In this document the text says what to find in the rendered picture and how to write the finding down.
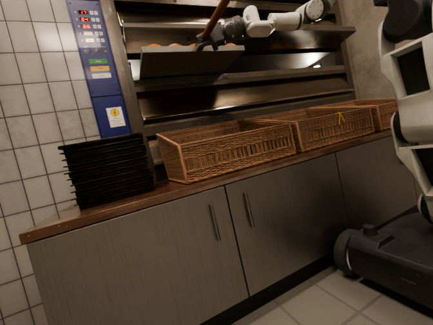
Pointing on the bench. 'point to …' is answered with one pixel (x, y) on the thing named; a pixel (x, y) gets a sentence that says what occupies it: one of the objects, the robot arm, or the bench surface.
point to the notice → (115, 117)
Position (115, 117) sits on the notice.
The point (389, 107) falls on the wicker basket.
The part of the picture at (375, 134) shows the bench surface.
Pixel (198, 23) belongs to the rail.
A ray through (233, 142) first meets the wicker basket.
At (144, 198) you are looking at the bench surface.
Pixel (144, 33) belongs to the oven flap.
